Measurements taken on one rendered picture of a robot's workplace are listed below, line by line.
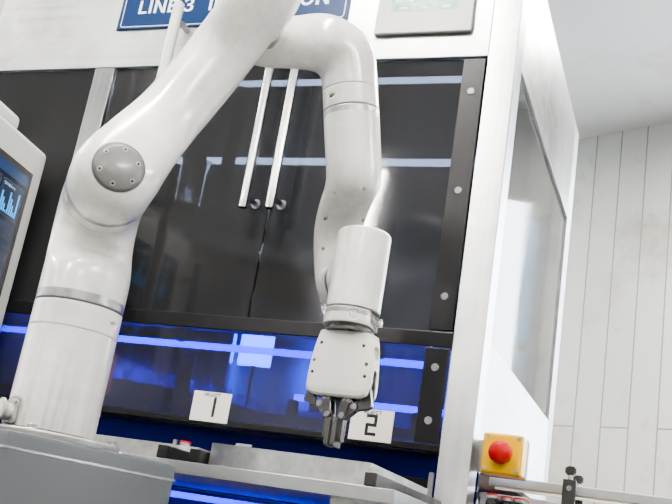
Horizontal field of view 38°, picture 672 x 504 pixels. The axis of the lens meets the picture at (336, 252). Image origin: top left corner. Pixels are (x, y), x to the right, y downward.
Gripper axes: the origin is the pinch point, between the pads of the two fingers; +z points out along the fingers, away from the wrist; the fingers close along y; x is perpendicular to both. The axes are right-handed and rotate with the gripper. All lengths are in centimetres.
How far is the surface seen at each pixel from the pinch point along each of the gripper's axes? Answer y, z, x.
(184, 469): 22.6, 8.2, 0.8
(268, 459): 10.3, 4.9, -1.7
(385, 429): 4.4, -6.6, -39.0
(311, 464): 3.3, 4.8, -1.7
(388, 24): 16, -93, -38
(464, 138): -3, -67, -39
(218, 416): 39, -5, -39
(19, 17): 117, -100, -39
